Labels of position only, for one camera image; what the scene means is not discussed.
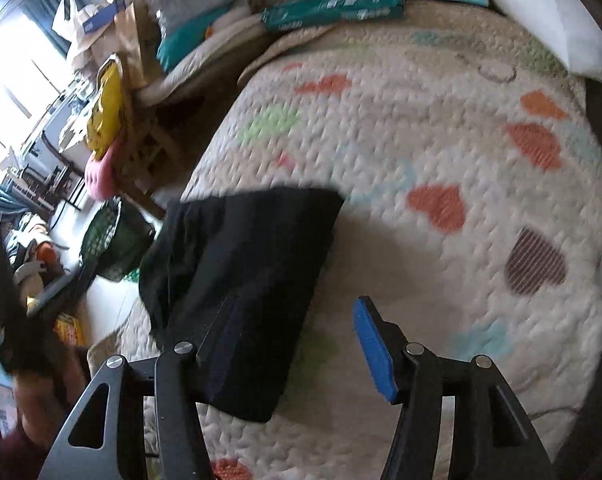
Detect white pillow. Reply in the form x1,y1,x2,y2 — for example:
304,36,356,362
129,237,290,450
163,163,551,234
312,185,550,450
476,0,602,88

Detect blue curtain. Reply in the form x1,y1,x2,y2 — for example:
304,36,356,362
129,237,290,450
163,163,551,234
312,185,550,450
18,0,82,58

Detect wooden chair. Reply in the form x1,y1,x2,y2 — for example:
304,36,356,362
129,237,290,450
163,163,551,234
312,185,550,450
96,55,182,221

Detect long green box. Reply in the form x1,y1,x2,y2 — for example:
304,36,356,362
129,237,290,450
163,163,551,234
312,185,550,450
261,0,406,32

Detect green mesh basket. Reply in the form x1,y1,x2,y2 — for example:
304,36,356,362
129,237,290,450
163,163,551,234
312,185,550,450
80,197,156,281

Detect dark blue box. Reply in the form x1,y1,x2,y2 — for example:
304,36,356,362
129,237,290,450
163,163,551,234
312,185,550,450
81,1,126,36

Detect yellow and pink bag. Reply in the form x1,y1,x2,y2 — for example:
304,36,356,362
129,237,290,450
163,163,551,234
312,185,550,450
86,57,126,161

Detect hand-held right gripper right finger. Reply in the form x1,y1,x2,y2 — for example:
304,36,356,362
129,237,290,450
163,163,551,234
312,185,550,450
353,296,552,480

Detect quilted heart print blanket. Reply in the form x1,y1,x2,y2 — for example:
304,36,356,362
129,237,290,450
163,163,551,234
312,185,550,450
88,0,602,480

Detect teal cushion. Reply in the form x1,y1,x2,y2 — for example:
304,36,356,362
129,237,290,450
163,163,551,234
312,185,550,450
156,7,232,73

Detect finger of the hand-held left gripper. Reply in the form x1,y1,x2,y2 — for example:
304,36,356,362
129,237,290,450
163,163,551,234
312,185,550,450
0,232,56,376

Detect black pants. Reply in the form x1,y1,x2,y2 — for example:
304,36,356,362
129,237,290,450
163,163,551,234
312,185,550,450
140,187,346,423

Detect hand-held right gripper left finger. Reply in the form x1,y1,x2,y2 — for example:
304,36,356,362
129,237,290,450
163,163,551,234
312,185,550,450
38,299,242,480

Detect person's left hand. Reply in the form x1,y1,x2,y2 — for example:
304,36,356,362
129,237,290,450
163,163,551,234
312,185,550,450
15,350,88,453

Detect white plastic bag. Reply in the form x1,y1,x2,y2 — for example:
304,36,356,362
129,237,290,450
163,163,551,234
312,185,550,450
51,0,104,43

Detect dark desk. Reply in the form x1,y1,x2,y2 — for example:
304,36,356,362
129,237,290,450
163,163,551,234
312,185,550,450
26,90,96,211

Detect brown paper bag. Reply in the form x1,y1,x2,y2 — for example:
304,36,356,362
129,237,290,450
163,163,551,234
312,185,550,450
113,2,149,88

